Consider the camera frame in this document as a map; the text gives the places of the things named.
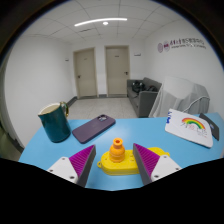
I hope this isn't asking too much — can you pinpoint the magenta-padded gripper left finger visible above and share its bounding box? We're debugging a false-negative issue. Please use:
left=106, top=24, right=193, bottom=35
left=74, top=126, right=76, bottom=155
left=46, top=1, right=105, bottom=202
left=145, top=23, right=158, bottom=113
left=46, top=144, right=97, bottom=188

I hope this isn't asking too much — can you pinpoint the yellow power strip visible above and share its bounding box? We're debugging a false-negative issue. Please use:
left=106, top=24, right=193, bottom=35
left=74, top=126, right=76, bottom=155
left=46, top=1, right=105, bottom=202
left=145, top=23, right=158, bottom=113
left=96, top=146, right=171, bottom=177

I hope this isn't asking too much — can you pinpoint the long ceiling light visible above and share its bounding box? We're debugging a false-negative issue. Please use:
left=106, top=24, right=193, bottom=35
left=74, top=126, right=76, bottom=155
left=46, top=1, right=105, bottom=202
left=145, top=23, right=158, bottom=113
left=73, top=17, right=128, bottom=28

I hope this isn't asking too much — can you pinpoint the purple smartphone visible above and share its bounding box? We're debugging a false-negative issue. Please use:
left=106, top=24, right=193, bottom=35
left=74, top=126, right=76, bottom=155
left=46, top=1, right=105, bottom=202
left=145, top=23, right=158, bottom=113
left=71, top=114, right=117, bottom=145

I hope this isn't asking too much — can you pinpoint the white rainbow-print mouse pad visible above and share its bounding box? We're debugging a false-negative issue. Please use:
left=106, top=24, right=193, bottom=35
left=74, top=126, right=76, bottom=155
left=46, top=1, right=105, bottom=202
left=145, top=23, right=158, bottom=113
left=164, top=108, right=214, bottom=149

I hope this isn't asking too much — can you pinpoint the grey sofa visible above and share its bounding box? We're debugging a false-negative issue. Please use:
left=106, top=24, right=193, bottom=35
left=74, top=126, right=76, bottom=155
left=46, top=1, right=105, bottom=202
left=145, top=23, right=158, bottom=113
left=126, top=77, right=163, bottom=118

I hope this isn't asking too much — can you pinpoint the black bag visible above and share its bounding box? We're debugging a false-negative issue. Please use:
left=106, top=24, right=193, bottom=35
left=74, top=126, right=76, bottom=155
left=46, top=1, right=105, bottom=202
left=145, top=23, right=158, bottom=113
left=131, top=81, right=146, bottom=94

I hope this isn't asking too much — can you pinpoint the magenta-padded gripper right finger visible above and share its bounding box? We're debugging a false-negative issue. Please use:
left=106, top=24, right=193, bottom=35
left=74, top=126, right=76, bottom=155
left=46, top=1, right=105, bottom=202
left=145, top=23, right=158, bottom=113
left=132, top=142, right=183, bottom=186

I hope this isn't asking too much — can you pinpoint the beige door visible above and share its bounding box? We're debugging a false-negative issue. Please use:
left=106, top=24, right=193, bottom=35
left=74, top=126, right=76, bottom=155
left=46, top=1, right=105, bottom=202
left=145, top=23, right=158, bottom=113
left=72, top=47, right=99, bottom=99
left=104, top=45, right=131, bottom=98

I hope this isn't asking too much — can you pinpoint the dark teal mug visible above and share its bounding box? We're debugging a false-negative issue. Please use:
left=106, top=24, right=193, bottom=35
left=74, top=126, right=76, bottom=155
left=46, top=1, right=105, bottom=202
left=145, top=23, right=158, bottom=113
left=37, top=101, right=72, bottom=144

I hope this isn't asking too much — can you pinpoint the white-draped furniture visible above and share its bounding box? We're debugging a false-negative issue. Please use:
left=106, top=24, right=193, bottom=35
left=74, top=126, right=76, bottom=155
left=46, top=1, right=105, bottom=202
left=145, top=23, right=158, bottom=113
left=148, top=75, right=211, bottom=118

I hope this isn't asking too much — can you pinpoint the dark grey notebook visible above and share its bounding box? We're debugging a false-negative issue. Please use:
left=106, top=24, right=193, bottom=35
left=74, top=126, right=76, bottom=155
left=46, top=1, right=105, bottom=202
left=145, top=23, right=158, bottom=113
left=198, top=112, right=220, bottom=142

